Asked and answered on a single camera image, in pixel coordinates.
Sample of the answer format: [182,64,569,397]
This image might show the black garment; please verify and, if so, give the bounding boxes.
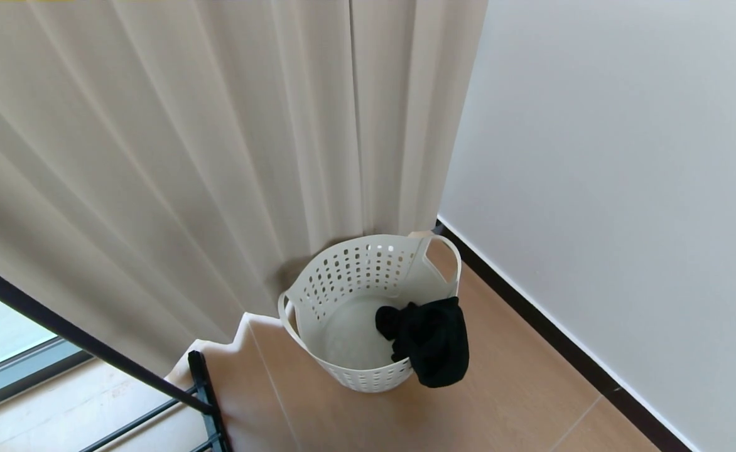
[376,296,470,388]

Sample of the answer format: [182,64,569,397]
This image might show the white laundry basket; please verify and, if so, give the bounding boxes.
[278,234,463,393]

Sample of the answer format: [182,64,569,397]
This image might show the black clothes rack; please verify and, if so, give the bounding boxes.
[0,251,232,452]

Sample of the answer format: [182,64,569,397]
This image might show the beige curtain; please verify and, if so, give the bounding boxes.
[0,0,488,377]

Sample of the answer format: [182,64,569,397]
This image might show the window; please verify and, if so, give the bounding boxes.
[0,279,92,418]

